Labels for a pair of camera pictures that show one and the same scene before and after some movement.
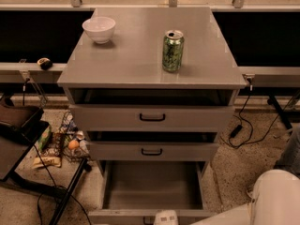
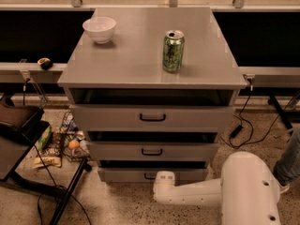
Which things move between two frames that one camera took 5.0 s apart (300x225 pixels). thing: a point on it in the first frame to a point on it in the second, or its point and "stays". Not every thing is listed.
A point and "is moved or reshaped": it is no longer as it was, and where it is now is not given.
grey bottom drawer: (132, 191) is moved or reshaped
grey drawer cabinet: (152, 88) stays
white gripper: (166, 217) to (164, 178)
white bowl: (100, 29) stays
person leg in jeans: (289, 159) stays
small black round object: (45, 64) stays
